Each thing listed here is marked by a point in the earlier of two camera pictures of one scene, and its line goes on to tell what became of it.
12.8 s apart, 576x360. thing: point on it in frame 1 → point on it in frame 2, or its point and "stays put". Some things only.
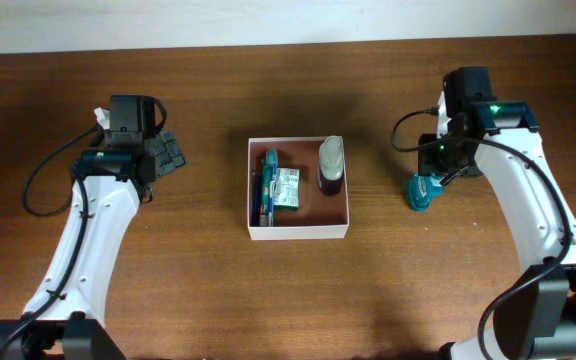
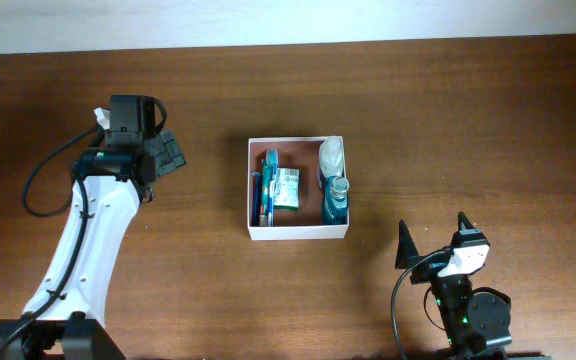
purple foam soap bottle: (331, 165) stays put
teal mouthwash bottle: (422, 189) → (335, 200)
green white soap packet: (287, 188) stays put
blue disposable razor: (257, 197) stays put
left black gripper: (167, 151) stays put
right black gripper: (428, 163) → (408, 252)
